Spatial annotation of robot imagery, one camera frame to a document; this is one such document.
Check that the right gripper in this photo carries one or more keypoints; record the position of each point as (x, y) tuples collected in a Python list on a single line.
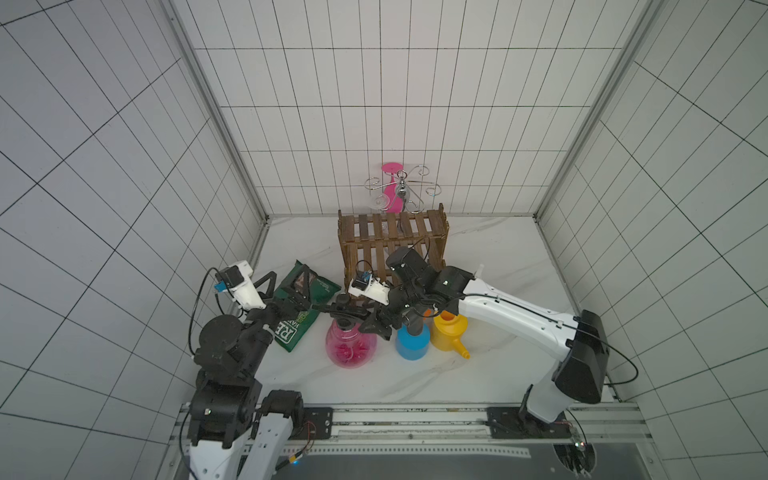
[(372, 315)]

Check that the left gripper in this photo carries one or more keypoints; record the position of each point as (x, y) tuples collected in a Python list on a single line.
[(292, 311)]

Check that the pink pressure sprayer bottle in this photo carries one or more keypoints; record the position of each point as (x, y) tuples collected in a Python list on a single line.
[(345, 345)]

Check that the blue spray bottle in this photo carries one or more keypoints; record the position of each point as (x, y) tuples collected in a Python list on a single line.
[(413, 338)]

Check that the yellow watering can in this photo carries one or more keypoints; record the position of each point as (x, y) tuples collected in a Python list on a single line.
[(447, 331)]

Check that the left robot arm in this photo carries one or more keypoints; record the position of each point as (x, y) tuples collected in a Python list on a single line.
[(232, 431)]

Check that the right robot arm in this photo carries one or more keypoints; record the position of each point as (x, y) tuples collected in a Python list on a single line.
[(577, 344)]

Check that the wooden slatted shelf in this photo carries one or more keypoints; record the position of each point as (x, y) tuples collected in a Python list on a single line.
[(366, 240)]

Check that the green chips bag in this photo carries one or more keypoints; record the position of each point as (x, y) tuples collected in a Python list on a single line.
[(323, 291)]

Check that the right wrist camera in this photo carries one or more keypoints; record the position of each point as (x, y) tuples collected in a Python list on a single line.
[(366, 284)]

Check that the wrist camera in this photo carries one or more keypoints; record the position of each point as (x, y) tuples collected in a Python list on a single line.
[(236, 280), (366, 284)]

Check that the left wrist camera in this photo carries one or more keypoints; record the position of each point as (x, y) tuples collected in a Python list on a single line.
[(236, 280)]

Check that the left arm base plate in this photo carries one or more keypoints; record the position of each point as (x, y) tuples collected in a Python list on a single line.
[(315, 423)]

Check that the pink and wire stand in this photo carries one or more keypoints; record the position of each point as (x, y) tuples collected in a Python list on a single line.
[(404, 190)]

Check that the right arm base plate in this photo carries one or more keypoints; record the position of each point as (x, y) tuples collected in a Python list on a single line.
[(508, 423)]

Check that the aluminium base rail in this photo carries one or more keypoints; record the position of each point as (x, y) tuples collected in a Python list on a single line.
[(442, 429)]

